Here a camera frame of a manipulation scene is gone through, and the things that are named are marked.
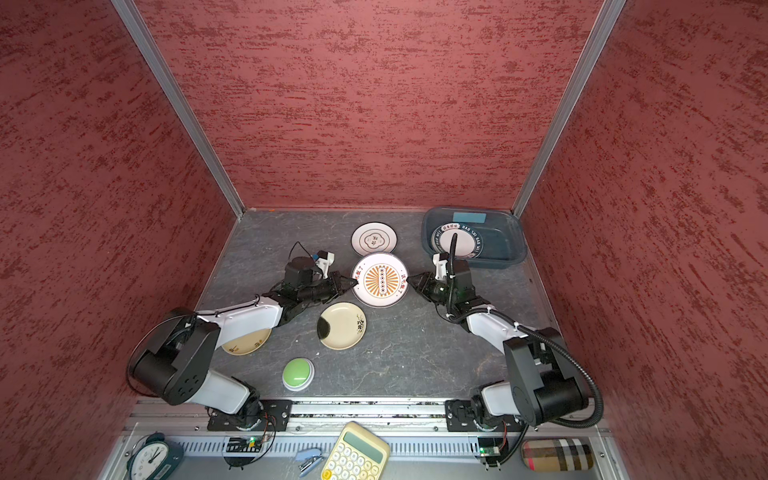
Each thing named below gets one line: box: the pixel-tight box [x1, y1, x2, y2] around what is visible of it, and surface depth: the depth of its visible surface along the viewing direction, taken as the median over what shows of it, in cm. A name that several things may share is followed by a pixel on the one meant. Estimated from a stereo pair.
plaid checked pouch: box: [521, 438, 595, 472], surface depth 68 cm
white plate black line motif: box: [351, 222, 398, 257], surface depth 115 cm
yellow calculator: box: [321, 421, 390, 480], surface depth 68 cm
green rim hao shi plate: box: [431, 222, 484, 259], surface depth 112 cm
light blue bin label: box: [452, 212, 487, 223], surface depth 116 cm
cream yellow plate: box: [317, 301, 367, 351], surface depth 91 cm
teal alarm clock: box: [126, 432, 184, 480], surface depth 66 cm
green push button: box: [282, 357, 315, 392], surface depth 81 cm
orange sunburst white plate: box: [351, 252, 410, 309], surface depth 89 cm
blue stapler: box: [295, 448, 322, 478], surface depth 69 cm
